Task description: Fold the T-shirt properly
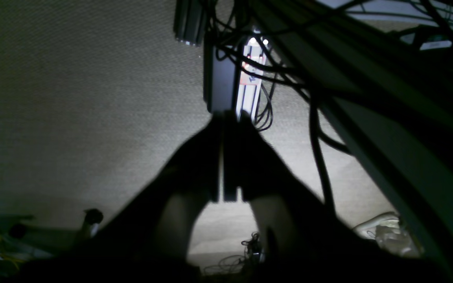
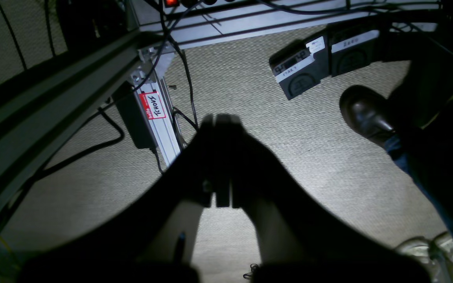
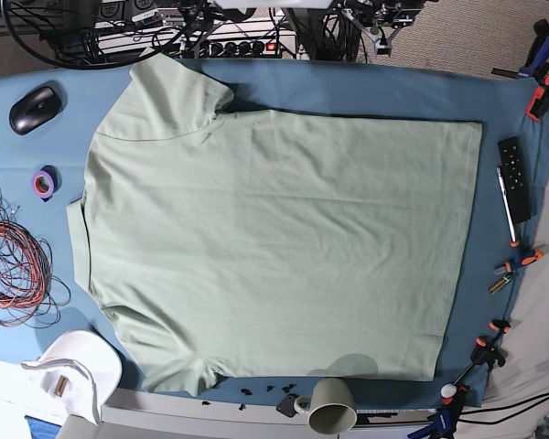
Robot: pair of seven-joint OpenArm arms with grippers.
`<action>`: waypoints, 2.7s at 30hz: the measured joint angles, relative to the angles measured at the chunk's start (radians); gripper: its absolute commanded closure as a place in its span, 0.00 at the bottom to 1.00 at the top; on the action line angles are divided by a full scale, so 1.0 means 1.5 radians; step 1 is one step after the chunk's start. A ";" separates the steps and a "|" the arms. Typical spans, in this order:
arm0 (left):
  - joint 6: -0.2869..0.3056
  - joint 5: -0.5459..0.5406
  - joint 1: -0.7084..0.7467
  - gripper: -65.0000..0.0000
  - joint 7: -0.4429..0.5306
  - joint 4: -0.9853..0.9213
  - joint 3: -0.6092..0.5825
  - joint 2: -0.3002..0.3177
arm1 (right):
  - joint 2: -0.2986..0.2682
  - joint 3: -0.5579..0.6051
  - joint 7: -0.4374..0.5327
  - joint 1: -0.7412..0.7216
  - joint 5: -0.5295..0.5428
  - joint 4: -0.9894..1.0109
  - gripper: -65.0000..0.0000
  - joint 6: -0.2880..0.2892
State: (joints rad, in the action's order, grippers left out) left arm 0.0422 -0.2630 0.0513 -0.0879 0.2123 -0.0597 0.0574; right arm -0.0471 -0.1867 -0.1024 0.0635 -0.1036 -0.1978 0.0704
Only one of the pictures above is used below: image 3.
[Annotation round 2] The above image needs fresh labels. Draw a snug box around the black remote control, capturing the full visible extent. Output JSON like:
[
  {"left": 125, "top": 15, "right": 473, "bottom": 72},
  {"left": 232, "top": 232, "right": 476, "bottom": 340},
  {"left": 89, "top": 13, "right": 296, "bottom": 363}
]
[{"left": 498, "top": 136, "right": 531, "bottom": 224}]

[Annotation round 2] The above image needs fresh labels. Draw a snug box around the black power strip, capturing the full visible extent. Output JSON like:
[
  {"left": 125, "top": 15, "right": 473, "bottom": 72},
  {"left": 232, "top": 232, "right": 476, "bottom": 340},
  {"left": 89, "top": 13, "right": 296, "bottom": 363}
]
[{"left": 176, "top": 39, "right": 283, "bottom": 59}]

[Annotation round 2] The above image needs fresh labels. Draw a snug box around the light green T-shirt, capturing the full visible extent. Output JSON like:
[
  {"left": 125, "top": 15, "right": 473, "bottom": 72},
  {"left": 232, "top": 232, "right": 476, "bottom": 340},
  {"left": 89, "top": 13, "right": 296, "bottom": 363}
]
[{"left": 67, "top": 55, "right": 482, "bottom": 396}]

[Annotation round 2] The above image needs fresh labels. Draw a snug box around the white ball knob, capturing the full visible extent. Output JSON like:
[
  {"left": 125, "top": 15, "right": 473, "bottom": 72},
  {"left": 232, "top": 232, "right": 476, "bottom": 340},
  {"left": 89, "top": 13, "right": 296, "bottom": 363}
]
[{"left": 440, "top": 383, "right": 458, "bottom": 399}]

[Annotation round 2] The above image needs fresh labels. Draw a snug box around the black orange clamp lower right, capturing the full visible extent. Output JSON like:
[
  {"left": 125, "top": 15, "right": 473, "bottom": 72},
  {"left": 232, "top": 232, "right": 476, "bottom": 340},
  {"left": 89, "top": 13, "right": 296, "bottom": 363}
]
[{"left": 453, "top": 319, "right": 511, "bottom": 387}]

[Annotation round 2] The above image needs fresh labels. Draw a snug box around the blue black clamp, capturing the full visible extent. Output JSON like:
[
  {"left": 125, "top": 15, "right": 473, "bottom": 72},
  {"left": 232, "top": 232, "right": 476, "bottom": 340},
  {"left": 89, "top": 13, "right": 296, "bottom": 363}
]
[
  {"left": 491, "top": 19, "right": 549, "bottom": 80},
  {"left": 407, "top": 386, "right": 468, "bottom": 439}
]

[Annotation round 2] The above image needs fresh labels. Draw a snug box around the white pen orange tip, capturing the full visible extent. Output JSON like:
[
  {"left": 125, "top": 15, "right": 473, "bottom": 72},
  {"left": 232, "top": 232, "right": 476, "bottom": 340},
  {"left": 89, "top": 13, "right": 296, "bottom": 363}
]
[{"left": 497, "top": 166, "right": 519, "bottom": 247}]

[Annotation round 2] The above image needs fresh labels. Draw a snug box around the black computer mouse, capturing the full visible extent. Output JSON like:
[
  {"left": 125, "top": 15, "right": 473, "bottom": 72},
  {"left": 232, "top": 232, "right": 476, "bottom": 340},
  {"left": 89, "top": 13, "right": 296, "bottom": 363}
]
[{"left": 8, "top": 86, "right": 62, "bottom": 135}]

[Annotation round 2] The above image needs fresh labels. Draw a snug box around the black orange clamp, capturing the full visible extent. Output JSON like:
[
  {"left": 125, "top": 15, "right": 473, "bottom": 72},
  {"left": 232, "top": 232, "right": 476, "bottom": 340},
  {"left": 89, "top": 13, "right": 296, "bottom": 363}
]
[
  {"left": 525, "top": 74, "right": 549, "bottom": 121},
  {"left": 453, "top": 319, "right": 511, "bottom": 387}
]

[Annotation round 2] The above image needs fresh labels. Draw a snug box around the orange blue screwdriver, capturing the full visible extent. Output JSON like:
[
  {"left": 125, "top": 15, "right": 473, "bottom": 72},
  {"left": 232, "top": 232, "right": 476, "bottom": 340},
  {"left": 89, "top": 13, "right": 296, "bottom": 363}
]
[{"left": 494, "top": 247, "right": 544, "bottom": 274}]

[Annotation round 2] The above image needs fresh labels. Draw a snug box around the purple tape roll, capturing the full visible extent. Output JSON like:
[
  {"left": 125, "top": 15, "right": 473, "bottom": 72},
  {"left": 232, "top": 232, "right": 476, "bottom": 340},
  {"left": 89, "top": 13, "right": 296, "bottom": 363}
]
[{"left": 31, "top": 166, "right": 59, "bottom": 202}]

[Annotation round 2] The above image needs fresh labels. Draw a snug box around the black orange clamp upper right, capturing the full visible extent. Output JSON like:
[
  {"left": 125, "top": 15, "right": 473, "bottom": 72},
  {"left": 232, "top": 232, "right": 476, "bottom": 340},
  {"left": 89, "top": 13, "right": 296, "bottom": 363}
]
[{"left": 525, "top": 74, "right": 549, "bottom": 121}]

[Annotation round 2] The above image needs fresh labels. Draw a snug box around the blue black clamp top right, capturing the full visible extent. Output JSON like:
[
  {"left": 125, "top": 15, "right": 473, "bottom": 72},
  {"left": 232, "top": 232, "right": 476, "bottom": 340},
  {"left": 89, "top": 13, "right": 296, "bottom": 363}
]
[{"left": 491, "top": 19, "right": 549, "bottom": 80}]

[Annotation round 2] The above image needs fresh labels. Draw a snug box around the orange and black wire bundle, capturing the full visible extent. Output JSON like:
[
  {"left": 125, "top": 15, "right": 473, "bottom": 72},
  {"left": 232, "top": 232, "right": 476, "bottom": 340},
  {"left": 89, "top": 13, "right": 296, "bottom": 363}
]
[{"left": 0, "top": 175, "right": 72, "bottom": 330}]

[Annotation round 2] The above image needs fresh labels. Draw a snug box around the blue black clamp bottom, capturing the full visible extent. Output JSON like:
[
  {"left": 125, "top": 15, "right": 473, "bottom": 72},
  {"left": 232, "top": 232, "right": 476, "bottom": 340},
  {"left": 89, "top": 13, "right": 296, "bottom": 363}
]
[{"left": 407, "top": 386, "right": 468, "bottom": 439}]

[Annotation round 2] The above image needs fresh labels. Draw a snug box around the blue table cloth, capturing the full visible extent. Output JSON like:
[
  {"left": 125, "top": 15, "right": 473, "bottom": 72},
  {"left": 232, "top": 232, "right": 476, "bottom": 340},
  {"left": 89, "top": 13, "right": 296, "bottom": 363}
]
[{"left": 0, "top": 59, "right": 549, "bottom": 409}]

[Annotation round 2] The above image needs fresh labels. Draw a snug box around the white baseball cap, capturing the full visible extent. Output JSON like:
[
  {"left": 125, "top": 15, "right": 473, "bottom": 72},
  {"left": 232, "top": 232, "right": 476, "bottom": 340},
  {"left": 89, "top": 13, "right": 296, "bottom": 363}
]
[{"left": 20, "top": 329, "right": 123, "bottom": 425}]

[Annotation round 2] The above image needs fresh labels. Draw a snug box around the grey-green ceramic mug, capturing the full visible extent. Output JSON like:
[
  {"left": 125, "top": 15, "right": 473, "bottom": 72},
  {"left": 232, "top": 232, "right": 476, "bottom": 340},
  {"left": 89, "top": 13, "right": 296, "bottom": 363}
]
[{"left": 294, "top": 378, "right": 358, "bottom": 435}]

